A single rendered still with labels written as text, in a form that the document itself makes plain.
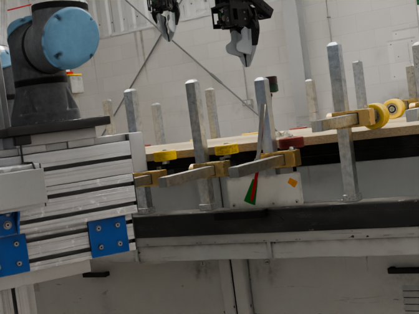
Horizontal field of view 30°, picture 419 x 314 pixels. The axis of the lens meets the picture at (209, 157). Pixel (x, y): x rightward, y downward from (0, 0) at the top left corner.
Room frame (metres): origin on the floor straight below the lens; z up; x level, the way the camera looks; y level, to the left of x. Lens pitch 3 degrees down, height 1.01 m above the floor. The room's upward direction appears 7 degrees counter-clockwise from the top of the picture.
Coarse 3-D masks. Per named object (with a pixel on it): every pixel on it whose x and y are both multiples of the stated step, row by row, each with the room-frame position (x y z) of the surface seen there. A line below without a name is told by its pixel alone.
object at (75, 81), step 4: (68, 76) 2.79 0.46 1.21; (72, 76) 2.80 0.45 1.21; (76, 76) 2.82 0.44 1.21; (80, 76) 2.84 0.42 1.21; (68, 80) 2.79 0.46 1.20; (72, 80) 2.80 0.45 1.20; (76, 80) 2.81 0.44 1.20; (80, 80) 2.84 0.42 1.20; (68, 84) 2.79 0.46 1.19; (72, 84) 2.79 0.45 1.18; (76, 84) 2.81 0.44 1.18; (80, 84) 2.83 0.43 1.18; (72, 88) 2.79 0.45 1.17; (76, 88) 2.81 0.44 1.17; (80, 88) 2.83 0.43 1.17; (72, 92) 2.79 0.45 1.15; (76, 92) 2.81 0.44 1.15; (80, 92) 2.83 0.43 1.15
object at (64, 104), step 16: (32, 80) 1.69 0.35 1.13; (48, 80) 1.69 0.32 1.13; (64, 80) 1.73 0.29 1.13; (16, 96) 1.71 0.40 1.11; (32, 96) 1.68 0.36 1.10; (48, 96) 1.68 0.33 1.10; (64, 96) 1.71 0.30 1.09; (16, 112) 1.69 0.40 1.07; (32, 112) 1.68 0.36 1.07; (48, 112) 1.67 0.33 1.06; (64, 112) 1.69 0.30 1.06
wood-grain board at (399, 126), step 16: (304, 128) 3.38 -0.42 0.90; (352, 128) 2.71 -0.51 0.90; (368, 128) 2.54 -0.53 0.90; (384, 128) 2.41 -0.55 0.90; (400, 128) 2.39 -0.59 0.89; (416, 128) 2.36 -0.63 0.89; (176, 144) 3.54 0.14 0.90; (192, 144) 3.27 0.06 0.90; (208, 144) 3.02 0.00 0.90; (240, 144) 2.67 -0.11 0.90; (256, 144) 2.63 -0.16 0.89; (304, 144) 2.55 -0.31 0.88
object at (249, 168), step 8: (256, 160) 2.30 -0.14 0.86; (264, 160) 2.29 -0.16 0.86; (272, 160) 2.33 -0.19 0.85; (280, 160) 2.38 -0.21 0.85; (232, 168) 2.14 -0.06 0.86; (240, 168) 2.15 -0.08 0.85; (248, 168) 2.19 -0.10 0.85; (256, 168) 2.24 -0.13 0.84; (264, 168) 2.28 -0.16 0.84; (232, 176) 2.15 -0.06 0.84; (240, 176) 2.14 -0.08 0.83
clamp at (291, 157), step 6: (288, 150) 2.43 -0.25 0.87; (294, 150) 2.40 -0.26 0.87; (264, 156) 2.44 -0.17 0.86; (270, 156) 2.43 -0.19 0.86; (288, 156) 2.40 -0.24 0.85; (294, 156) 2.39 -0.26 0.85; (300, 156) 2.43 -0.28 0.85; (288, 162) 2.40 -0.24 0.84; (294, 162) 2.39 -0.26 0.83; (300, 162) 2.42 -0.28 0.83
